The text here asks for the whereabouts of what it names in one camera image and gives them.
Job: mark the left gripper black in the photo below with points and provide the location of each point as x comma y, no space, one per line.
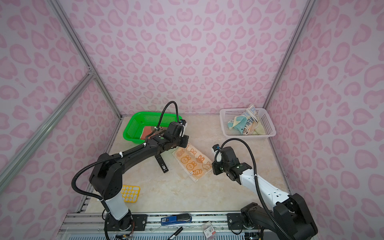
186,139

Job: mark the cream orange patterned towel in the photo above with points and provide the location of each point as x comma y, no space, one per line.
193,162

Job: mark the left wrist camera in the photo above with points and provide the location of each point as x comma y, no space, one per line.
183,123

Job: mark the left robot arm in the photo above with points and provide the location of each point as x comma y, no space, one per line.
107,175

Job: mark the blue stapler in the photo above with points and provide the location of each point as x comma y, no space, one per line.
176,219

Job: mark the green plastic basket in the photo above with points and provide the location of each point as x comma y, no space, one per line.
134,128

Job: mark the white blue lettered towel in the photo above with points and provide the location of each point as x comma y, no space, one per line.
252,113

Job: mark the white plastic basket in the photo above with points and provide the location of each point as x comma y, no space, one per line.
229,114

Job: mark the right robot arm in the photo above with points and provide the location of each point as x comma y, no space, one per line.
286,215

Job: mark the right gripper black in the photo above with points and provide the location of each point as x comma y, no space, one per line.
215,171

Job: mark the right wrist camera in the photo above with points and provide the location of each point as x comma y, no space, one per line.
225,156

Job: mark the black marker device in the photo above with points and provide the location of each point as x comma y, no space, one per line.
162,163

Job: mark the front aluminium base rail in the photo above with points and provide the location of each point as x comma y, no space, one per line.
227,226

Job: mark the small plastic bag red label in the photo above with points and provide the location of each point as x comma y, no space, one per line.
209,231

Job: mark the black pen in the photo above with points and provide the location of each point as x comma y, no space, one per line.
176,233

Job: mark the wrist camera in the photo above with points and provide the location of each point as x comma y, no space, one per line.
225,156
183,123

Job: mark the aluminium frame rail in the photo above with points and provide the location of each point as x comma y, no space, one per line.
29,148

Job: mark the yellow calculator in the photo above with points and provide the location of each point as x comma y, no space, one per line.
130,193

